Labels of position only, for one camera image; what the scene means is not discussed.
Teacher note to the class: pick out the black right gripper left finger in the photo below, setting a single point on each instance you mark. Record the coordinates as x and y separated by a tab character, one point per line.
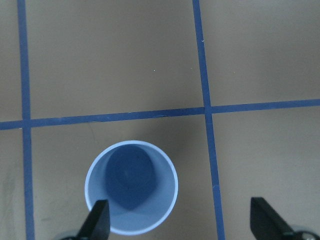
97	224

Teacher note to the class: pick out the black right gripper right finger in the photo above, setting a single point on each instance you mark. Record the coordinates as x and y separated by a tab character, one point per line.
267	224

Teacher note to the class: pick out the light blue cup far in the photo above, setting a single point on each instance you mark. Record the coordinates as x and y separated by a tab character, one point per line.
140	183

